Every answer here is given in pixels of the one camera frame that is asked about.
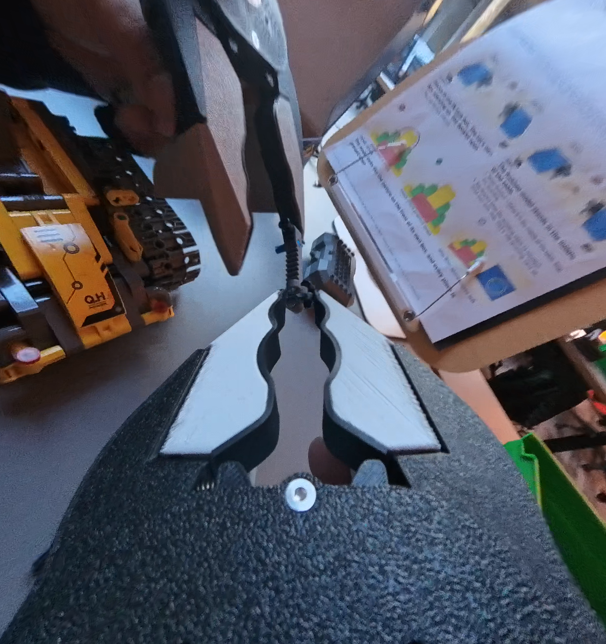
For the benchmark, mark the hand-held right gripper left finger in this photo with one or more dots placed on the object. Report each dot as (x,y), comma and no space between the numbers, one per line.
(222,402)

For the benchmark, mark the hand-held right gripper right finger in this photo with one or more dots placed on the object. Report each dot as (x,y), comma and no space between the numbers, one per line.
(378,402)

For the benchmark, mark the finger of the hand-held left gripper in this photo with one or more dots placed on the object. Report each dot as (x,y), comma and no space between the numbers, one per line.
(290,166)
(217,166)

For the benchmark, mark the dark grey toothed toy rack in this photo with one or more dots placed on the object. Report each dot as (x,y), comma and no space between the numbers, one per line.
(294,271)

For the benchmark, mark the yellow toy tracked robot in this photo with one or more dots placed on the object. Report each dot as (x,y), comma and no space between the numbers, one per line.
(71,261)

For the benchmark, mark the person's left forearm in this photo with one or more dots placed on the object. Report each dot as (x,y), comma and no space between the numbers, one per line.
(11,40)

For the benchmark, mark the grey desk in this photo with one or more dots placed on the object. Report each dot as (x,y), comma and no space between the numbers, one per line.
(81,442)

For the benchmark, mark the person's right hand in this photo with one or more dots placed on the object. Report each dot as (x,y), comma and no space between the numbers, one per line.
(328,463)

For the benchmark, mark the person's left hand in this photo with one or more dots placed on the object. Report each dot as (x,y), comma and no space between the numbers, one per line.
(121,65)

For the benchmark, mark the grey brick battery block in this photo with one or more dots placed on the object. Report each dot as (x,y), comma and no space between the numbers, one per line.
(333,266)

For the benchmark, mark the printed instruction sheet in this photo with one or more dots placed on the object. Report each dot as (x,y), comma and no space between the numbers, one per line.
(484,176)

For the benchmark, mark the green plastic bin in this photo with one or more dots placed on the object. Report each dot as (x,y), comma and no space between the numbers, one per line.
(584,528)

